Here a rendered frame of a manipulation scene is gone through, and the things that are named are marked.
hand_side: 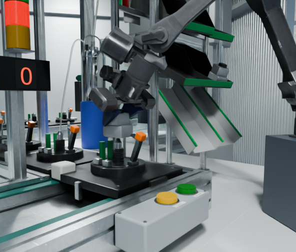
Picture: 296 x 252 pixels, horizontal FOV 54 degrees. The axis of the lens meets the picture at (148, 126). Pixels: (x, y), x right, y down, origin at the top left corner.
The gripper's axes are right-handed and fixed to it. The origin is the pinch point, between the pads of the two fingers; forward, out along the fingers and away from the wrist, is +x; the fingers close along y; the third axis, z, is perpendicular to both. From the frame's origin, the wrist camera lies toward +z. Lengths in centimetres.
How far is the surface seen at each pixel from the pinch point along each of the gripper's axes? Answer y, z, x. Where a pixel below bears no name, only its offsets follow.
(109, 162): 5.4, -9.1, 7.0
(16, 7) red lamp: 20.0, 21.8, -12.8
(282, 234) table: -12.9, -45.1, -3.0
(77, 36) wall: -230, 301, 116
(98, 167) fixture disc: 7.0, -8.1, 9.3
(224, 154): -169, 9, 61
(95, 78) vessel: -57, 67, 33
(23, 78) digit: 19.4, 12.2, -1.2
